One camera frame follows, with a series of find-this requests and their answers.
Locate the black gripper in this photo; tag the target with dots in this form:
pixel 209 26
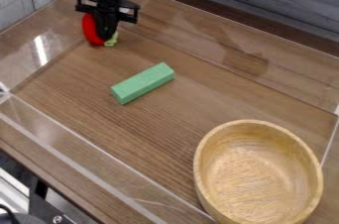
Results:
pixel 108 12

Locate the red plush strawberry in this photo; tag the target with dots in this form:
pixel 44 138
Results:
pixel 89 33

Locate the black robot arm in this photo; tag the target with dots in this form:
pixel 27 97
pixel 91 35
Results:
pixel 103 14

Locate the green rectangular block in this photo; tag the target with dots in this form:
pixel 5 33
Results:
pixel 143 82

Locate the wooden bowl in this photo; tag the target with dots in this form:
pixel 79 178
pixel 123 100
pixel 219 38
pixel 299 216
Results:
pixel 256 174

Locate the clear acrylic enclosure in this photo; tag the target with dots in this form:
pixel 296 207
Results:
pixel 193 105

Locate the black metal table bracket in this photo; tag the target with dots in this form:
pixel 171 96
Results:
pixel 40 208

